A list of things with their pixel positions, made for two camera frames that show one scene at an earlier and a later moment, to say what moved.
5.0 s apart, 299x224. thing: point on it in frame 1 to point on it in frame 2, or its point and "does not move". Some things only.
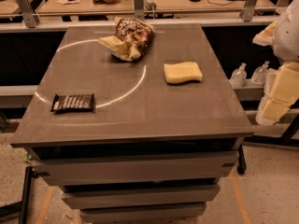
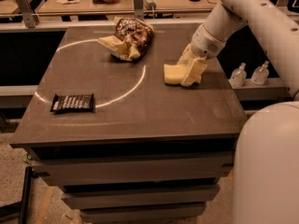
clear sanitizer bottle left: (239, 77) does not move
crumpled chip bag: (132, 38) does not move
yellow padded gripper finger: (265, 37) to (187, 56)
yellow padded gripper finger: (280, 94) to (193, 75)
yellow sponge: (182, 73) does not move
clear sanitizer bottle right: (259, 75) does not move
